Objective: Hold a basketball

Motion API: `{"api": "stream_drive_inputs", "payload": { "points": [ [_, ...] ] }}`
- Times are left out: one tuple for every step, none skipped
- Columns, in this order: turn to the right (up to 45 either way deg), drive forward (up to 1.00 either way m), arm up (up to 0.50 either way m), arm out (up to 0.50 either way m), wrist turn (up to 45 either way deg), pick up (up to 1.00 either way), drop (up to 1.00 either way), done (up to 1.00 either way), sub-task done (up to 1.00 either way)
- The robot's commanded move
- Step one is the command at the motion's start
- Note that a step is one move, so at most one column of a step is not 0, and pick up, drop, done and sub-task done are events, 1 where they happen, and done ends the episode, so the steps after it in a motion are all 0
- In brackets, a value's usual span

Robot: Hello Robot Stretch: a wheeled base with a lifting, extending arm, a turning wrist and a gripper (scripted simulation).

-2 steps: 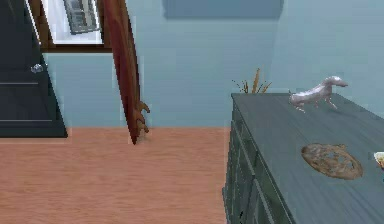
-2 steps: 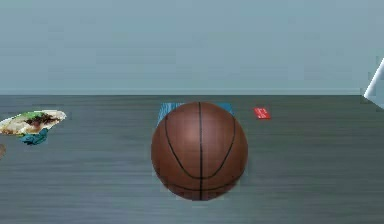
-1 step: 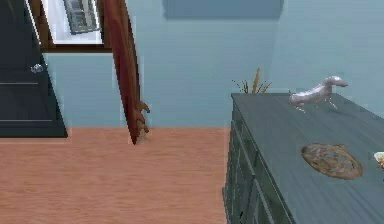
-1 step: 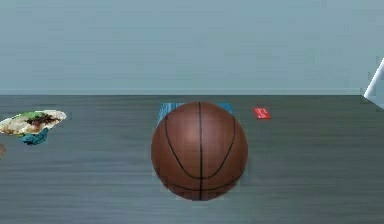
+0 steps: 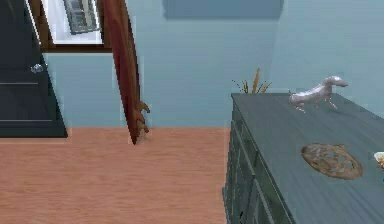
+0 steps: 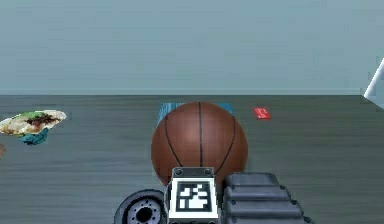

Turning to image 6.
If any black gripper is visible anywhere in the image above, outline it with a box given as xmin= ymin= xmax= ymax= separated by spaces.
xmin=113 ymin=189 xmax=169 ymax=224

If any brown basketball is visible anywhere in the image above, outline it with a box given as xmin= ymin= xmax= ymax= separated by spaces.
xmin=150 ymin=101 xmax=249 ymax=188

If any blue flat book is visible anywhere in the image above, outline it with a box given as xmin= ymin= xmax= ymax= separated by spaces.
xmin=156 ymin=102 xmax=235 ymax=127

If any teal crumpled cloth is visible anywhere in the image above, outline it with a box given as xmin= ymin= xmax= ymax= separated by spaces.
xmin=19 ymin=129 xmax=50 ymax=146

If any pale food plate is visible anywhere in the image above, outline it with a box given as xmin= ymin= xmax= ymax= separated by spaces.
xmin=0 ymin=110 xmax=68 ymax=136

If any red flat card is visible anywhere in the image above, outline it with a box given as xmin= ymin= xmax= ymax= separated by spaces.
xmin=253 ymin=107 xmax=272 ymax=120

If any white window frame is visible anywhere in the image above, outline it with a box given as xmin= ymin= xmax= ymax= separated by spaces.
xmin=363 ymin=57 xmax=384 ymax=111

